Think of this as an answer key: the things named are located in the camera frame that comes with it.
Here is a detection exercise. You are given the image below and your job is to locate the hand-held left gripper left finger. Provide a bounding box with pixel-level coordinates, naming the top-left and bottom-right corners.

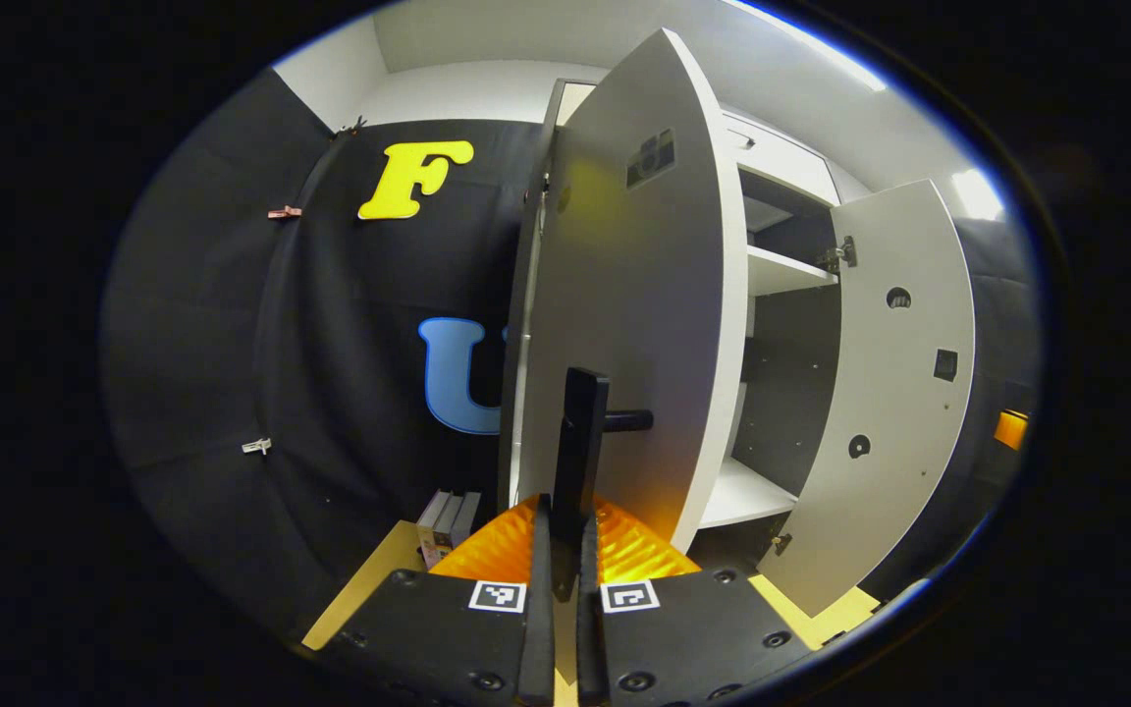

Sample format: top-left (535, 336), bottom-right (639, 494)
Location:
top-left (315, 494), bottom-right (557, 707)

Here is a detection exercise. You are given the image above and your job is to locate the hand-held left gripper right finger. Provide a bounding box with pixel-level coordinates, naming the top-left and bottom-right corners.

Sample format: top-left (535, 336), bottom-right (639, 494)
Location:
top-left (575, 494), bottom-right (814, 707)

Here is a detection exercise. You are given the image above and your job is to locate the beige cabinet door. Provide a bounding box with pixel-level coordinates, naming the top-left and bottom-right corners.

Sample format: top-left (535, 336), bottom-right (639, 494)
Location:
top-left (511, 27), bottom-right (751, 602)
top-left (757, 179), bottom-right (978, 619)

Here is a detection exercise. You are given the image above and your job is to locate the beige double-door shoe cabinet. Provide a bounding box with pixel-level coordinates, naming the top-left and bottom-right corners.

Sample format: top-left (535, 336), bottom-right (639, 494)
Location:
top-left (497, 79), bottom-right (846, 572)

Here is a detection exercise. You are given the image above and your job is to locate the short ceiling light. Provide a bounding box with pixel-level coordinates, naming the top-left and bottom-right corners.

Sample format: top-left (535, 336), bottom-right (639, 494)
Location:
top-left (952, 168), bottom-right (1007, 223)

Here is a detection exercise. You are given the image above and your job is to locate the long ceiling light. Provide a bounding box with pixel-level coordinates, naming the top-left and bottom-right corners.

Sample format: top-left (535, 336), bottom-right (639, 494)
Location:
top-left (723, 0), bottom-right (889, 94)

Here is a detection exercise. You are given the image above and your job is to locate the beige cabinet flap with handle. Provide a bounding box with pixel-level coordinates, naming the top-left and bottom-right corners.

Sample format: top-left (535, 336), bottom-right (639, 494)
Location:
top-left (721, 111), bottom-right (842, 208)

